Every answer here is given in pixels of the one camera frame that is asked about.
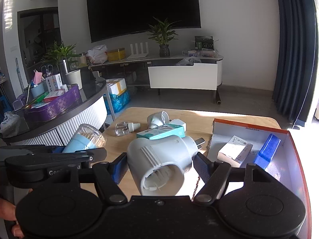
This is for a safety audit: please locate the white router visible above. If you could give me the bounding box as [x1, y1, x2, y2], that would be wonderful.
[128, 42, 149, 59]

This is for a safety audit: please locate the white TV cabinet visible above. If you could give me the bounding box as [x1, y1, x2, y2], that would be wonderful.
[89, 55, 223, 100]

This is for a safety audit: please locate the white paper cup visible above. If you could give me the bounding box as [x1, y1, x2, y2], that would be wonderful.
[66, 69, 82, 90]

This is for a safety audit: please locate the white barcode box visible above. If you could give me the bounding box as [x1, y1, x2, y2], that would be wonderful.
[217, 135, 252, 167]

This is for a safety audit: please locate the white orange medicine box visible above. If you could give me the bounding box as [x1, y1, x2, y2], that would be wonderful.
[45, 73, 63, 92]

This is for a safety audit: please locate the round dark coffee table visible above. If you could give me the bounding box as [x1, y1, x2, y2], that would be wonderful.
[2, 78, 108, 146]

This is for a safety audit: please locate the black wall television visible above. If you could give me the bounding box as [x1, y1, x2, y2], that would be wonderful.
[87, 0, 201, 42]

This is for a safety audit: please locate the potted bamboo plant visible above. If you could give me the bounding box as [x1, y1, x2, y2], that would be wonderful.
[149, 17, 178, 57]

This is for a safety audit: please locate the teal cardboard box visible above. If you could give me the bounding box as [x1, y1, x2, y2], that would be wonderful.
[136, 123, 185, 140]

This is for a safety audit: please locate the yellow tin box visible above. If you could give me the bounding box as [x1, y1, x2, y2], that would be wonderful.
[106, 48, 126, 62]

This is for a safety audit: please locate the white plastic bag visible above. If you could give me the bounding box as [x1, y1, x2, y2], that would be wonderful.
[87, 45, 108, 64]

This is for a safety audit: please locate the blue plastic case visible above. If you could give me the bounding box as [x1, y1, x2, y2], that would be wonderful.
[254, 134, 281, 169]

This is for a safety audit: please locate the table bamboo plant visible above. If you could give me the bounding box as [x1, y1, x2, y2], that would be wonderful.
[40, 41, 81, 73]

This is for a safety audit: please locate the orange white cardboard tray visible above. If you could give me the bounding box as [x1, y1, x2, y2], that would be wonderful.
[194, 119, 311, 238]

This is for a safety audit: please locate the cardboard box on floor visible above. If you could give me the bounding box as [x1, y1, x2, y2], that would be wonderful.
[106, 78, 127, 96]

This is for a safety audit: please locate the blue plastic bag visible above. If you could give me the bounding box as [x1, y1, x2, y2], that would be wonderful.
[110, 90, 131, 113]

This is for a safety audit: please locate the operator left hand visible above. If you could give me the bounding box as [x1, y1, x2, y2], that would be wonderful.
[0, 199, 24, 238]

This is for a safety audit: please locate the grey pen holder cup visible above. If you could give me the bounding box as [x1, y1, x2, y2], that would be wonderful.
[30, 82, 47, 98]

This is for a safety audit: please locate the black green product box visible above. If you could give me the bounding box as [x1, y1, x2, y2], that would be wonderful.
[195, 36, 214, 50]

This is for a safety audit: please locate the purple tray box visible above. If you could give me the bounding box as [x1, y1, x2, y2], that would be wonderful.
[22, 84, 82, 123]

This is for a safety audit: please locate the dark blue curtain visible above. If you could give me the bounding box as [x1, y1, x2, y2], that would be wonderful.
[273, 0, 318, 126]

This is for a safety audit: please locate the clear glass refill bottle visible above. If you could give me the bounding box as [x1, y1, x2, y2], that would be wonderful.
[115, 121, 141, 136]

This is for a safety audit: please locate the white round plug diffuser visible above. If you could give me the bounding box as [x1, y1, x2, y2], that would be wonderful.
[127, 135, 205, 196]

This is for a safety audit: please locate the white green-button plug heater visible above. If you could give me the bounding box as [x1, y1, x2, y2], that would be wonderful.
[147, 111, 170, 129]

